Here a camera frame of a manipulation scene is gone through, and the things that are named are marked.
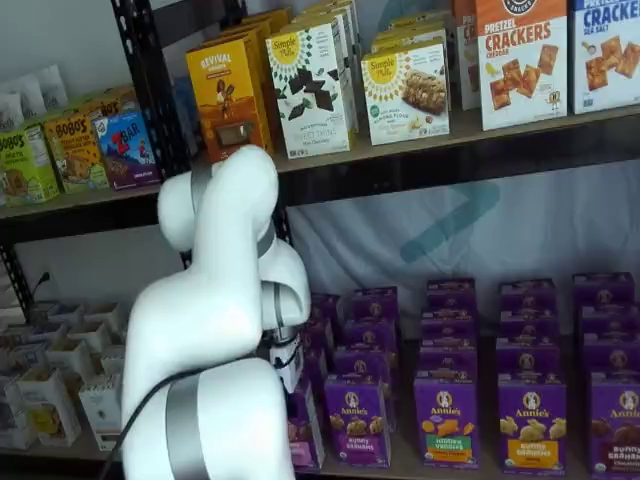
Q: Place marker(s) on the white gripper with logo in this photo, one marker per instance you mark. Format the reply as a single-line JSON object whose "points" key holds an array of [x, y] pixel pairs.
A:
{"points": [[287, 360]]}

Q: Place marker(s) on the purple Annie's box pink patch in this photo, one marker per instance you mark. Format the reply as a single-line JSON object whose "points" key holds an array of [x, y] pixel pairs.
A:
{"points": [[306, 430], [316, 367], [320, 336], [326, 307]]}

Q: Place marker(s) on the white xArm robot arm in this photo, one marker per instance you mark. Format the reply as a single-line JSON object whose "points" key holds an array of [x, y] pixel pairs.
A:
{"points": [[200, 310]]}

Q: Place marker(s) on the purple Annie's box violet patch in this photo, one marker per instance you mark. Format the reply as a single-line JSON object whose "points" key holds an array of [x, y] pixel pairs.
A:
{"points": [[357, 425], [375, 302], [370, 334], [362, 362]]}

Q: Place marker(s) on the purple Annie's box green patch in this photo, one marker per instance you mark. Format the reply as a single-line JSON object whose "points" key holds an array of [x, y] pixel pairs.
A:
{"points": [[446, 425], [451, 295], [448, 327], [447, 360]]}

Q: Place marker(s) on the white snack box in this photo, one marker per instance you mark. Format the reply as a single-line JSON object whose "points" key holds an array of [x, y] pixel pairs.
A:
{"points": [[15, 415], [102, 415], [47, 410]]}

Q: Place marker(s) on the purple Annie's box orange patch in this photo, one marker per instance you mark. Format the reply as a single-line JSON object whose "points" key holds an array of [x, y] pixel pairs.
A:
{"points": [[529, 325], [529, 357], [532, 425], [527, 295]]}

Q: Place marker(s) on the Simple Mills chocolate thins box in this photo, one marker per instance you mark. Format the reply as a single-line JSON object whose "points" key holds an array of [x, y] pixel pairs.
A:
{"points": [[351, 75], [310, 100], [345, 7]]}

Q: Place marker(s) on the blue Zbar box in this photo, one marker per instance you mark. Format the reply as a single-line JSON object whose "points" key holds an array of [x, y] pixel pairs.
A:
{"points": [[127, 150]]}

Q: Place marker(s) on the yellow Revival snack box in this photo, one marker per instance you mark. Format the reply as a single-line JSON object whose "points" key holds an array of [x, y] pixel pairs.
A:
{"points": [[250, 32], [227, 100], [270, 17]]}

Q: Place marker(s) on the Simple Mills cookie box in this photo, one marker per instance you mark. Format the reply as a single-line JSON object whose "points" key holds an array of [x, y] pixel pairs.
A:
{"points": [[405, 95]]}

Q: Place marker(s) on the yellow Bobo's box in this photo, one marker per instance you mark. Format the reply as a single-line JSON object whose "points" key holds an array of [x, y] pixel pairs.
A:
{"points": [[77, 155]]}

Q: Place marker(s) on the orange Bobo's box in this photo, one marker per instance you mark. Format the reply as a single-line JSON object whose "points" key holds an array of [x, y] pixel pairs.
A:
{"points": [[112, 102]]}

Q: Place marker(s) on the purple Annie's box maroon patch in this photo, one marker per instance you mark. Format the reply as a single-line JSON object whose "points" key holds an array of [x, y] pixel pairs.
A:
{"points": [[610, 325], [602, 290], [612, 357], [615, 425]]}

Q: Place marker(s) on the green Bobo's box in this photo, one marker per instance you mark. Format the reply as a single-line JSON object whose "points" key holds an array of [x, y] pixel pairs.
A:
{"points": [[25, 170]]}

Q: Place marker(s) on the Simple Mills almond bars box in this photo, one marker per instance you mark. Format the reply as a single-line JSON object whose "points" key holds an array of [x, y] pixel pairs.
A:
{"points": [[415, 22], [410, 39]]}

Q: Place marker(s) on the orange pretzel crackers cheddar box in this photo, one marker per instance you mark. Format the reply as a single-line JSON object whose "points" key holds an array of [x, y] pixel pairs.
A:
{"points": [[522, 65], [465, 60]]}

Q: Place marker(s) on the blue sea salt crackers box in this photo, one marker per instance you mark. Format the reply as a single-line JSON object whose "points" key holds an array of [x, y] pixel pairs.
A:
{"points": [[607, 55]]}

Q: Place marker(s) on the black metal shelving rack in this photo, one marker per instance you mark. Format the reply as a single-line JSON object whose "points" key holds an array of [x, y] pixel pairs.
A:
{"points": [[140, 75], [450, 165]]}

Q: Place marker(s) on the black power plug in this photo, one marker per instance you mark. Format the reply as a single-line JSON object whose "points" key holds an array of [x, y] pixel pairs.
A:
{"points": [[44, 282]]}

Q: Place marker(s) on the white backdrop with teal logo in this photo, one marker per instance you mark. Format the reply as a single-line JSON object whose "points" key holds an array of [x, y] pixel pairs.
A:
{"points": [[550, 225]]}

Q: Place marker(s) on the white snack pouch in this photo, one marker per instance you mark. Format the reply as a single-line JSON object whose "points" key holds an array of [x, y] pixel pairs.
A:
{"points": [[20, 102], [52, 87]]}

